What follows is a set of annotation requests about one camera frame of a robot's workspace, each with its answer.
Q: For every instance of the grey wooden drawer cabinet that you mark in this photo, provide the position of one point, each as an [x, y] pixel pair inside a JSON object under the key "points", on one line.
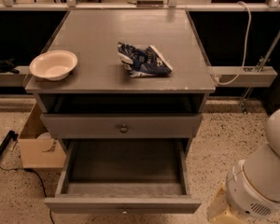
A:
{"points": [[100, 83]]}

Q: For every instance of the cardboard box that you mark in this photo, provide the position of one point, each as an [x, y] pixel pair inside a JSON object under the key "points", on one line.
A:
{"points": [[38, 148]]}

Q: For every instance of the black object on rail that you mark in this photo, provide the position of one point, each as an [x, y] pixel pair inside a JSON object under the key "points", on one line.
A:
{"points": [[8, 66]]}

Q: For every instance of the white plastic bowl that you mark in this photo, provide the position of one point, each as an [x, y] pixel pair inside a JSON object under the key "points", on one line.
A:
{"points": [[53, 65]]}

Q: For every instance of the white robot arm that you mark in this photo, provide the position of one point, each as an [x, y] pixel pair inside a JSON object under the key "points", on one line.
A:
{"points": [[252, 186]]}

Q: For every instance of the black bar on floor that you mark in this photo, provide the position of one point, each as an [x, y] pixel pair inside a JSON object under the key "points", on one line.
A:
{"points": [[11, 136]]}

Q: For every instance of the grey drawer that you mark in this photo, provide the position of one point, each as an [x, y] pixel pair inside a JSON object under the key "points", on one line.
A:
{"points": [[124, 176], [84, 126]]}

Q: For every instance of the blue white chip bag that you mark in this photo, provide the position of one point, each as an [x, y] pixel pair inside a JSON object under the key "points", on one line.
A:
{"points": [[147, 62]]}

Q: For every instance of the grey metal rail frame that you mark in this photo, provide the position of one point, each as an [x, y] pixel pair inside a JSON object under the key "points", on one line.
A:
{"points": [[20, 17]]}

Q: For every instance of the yellow foam covered gripper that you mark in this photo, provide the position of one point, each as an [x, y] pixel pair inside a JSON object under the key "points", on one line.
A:
{"points": [[242, 194]]}

